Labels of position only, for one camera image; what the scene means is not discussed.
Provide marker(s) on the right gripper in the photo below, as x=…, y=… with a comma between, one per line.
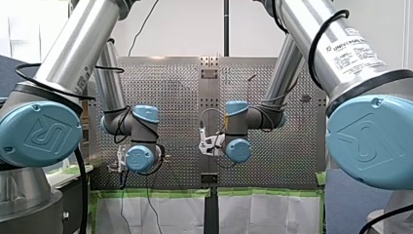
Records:
x=218, y=148

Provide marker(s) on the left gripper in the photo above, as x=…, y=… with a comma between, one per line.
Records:
x=160, y=155

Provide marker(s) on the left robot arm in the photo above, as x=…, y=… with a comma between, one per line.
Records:
x=74, y=45

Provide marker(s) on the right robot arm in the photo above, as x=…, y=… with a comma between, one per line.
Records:
x=357, y=55

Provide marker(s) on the black upright pole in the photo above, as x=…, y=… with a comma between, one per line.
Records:
x=226, y=29

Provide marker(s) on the grey board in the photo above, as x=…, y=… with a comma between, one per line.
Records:
x=350, y=208

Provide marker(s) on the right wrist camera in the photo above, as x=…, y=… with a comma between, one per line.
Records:
x=207, y=140

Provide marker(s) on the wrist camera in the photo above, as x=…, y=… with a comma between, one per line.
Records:
x=207, y=140
x=120, y=159

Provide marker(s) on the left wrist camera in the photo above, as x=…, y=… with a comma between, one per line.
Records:
x=120, y=159

